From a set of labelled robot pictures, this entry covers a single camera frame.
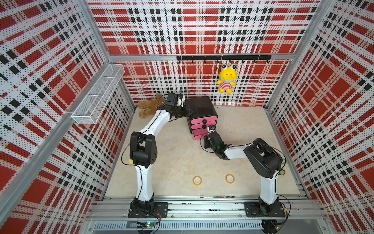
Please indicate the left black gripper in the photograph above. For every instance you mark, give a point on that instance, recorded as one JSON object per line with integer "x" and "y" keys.
{"x": 185, "y": 114}

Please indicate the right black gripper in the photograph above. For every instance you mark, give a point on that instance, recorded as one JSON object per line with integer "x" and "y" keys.
{"x": 205, "y": 140}

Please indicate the pink drawer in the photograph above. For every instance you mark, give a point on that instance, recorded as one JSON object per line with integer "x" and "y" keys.
{"x": 203, "y": 120}
{"x": 197, "y": 133}
{"x": 203, "y": 125}

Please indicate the black drawer cabinet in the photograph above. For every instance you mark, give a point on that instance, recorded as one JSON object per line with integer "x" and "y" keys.
{"x": 199, "y": 107}

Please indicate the orange tape roll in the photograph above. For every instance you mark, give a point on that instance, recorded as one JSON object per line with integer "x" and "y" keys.
{"x": 197, "y": 180}
{"x": 230, "y": 179}

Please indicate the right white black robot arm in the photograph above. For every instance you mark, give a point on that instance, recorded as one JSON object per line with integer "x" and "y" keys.
{"x": 265, "y": 160}

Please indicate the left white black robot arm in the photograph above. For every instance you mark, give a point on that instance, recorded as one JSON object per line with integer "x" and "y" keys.
{"x": 143, "y": 148}

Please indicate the brown teddy bear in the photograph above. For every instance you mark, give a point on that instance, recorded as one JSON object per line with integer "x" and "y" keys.
{"x": 149, "y": 108}

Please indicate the yellow frog plush toy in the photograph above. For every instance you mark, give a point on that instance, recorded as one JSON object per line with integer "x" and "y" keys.
{"x": 227, "y": 77}

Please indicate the black connector box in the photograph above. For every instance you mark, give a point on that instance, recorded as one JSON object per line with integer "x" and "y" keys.
{"x": 270, "y": 227}

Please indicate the green circuit board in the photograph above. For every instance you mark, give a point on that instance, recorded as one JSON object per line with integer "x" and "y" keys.
{"x": 146, "y": 225}

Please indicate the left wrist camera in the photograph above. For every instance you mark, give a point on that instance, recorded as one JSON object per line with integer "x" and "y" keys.
{"x": 174, "y": 100}

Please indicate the black hook rail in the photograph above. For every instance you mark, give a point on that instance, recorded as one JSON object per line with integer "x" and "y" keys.
{"x": 223, "y": 57}

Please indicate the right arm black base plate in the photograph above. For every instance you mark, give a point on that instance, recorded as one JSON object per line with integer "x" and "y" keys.
{"x": 261, "y": 209}

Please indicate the white wire mesh basket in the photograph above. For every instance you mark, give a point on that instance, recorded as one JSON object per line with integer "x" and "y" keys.
{"x": 93, "y": 104}

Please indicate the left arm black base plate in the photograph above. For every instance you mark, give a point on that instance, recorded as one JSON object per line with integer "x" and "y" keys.
{"x": 147, "y": 209}

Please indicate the aluminium mounting rail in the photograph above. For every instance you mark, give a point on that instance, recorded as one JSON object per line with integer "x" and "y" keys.
{"x": 206, "y": 208}

